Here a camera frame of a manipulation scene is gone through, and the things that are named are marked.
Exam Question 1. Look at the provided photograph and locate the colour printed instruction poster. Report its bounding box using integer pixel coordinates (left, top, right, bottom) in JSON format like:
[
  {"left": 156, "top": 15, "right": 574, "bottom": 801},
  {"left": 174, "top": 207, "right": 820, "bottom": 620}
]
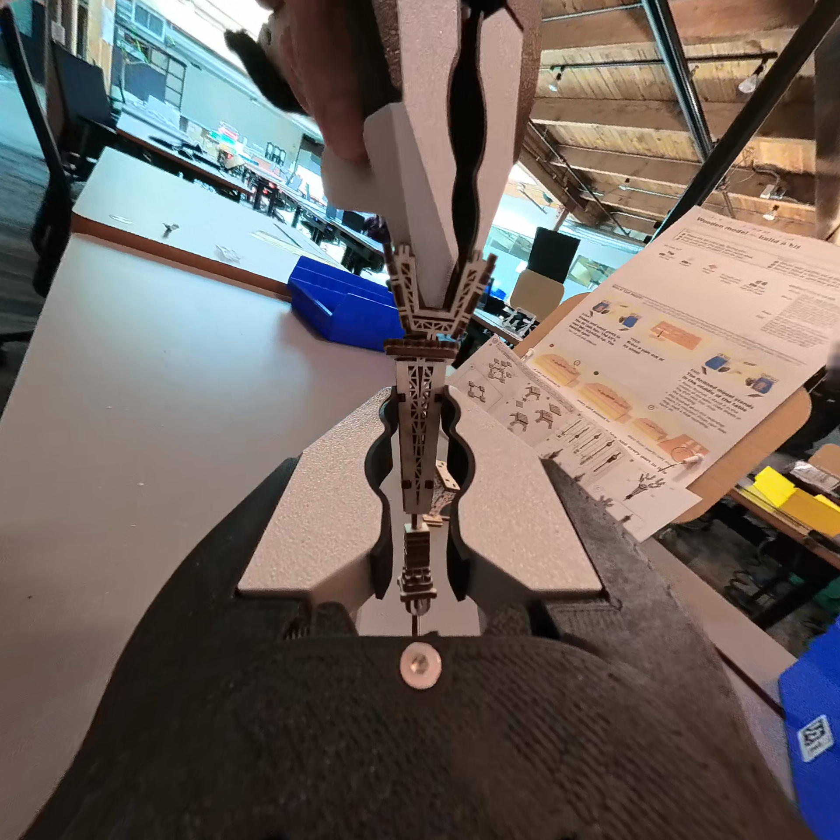
[{"left": 525, "top": 206, "right": 840, "bottom": 490}]

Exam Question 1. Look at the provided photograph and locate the wooden tower model section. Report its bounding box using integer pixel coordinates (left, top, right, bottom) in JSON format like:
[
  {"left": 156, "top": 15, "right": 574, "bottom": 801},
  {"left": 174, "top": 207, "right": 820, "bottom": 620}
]
[{"left": 382, "top": 244, "right": 498, "bottom": 634}]

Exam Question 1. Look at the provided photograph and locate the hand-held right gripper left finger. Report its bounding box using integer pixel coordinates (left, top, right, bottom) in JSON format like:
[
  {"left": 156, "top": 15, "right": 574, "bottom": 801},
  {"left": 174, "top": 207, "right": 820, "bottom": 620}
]
[{"left": 236, "top": 387, "right": 403, "bottom": 634}]

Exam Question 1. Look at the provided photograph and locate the tan board with black sheet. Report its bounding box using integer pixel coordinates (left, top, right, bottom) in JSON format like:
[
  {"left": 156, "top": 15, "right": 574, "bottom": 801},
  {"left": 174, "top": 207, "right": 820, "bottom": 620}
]
[{"left": 508, "top": 226, "right": 583, "bottom": 324}]

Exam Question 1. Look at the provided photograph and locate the white folded assembly instruction sheet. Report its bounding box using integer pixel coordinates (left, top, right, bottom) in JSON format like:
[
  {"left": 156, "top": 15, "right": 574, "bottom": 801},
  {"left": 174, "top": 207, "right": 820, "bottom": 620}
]
[{"left": 449, "top": 335, "right": 702, "bottom": 542}]

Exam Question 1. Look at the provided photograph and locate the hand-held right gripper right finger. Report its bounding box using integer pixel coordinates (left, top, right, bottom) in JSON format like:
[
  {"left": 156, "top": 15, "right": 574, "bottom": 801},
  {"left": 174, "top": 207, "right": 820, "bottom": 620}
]
[{"left": 444, "top": 387, "right": 605, "bottom": 635}]

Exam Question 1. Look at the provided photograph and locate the person's left hand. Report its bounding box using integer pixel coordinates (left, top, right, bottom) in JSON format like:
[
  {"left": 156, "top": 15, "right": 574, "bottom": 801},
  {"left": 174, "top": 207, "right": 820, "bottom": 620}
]
[{"left": 257, "top": 0, "right": 379, "bottom": 166}]

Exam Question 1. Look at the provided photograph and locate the black office chair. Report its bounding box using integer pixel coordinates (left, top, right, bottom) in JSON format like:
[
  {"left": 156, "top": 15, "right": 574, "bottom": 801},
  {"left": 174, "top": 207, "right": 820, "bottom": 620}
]
[{"left": 0, "top": 7, "right": 74, "bottom": 298}]

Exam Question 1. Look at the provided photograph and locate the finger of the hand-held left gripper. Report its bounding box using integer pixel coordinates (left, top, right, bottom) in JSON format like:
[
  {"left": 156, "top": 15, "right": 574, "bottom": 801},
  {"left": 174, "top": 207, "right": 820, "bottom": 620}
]
[
  {"left": 322, "top": 0, "right": 462, "bottom": 311},
  {"left": 467, "top": 12, "right": 526, "bottom": 265}
]

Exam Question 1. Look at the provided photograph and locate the wooden tower model base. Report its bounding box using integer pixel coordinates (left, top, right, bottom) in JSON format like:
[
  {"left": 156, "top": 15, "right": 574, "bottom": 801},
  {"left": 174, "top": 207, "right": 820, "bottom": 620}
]
[{"left": 422, "top": 459, "right": 462, "bottom": 527}]

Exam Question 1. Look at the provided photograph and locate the blue plastic storage bin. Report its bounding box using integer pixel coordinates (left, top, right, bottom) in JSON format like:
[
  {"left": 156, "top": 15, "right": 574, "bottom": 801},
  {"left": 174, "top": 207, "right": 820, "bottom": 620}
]
[
  {"left": 777, "top": 617, "right": 840, "bottom": 798},
  {"left": 287, "top": 256, "right": 406, "bottom": 353}
]

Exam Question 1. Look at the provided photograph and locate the grey desk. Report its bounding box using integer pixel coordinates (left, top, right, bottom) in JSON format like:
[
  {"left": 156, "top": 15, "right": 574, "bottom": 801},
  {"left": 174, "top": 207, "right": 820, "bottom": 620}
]
[
  {"left": 71, "top": 147, "right": 343, "bottom": 301},
  {"left": 0, "top": 233, "right": 798, "bottom": 840}
]

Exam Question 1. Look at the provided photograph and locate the black metal pole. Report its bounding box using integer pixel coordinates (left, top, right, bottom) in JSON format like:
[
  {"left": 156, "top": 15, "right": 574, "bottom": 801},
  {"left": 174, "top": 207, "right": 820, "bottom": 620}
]
[{"left": 653, "top": 0, "right": 840, "bottom": 240}]

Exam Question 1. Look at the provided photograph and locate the yellow storage bin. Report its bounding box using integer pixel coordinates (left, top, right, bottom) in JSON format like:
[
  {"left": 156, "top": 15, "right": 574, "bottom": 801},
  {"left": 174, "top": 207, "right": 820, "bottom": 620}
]
[
  {"left": 753, "top": 466, "right": 799, "bottom": 508},
  {"left": 780, "top": 489, "right": 840, "bottom": 538}
]

